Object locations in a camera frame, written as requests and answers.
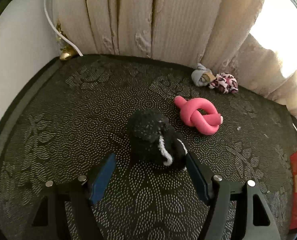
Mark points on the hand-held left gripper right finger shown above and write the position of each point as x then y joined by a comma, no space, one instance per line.
198,180

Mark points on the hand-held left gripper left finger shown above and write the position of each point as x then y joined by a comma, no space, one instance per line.
102,180

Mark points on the black fuzzy plush toy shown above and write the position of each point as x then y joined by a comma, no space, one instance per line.
148,132

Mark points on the pink knotted toy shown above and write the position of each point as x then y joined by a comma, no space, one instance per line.
188,110

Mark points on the grey knotted fabric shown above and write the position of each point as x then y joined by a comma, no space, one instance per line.
198,77

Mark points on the gold curtain tassel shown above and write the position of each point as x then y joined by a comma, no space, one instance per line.
66,55

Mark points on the beige patterned curtain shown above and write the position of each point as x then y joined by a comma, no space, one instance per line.
176,17

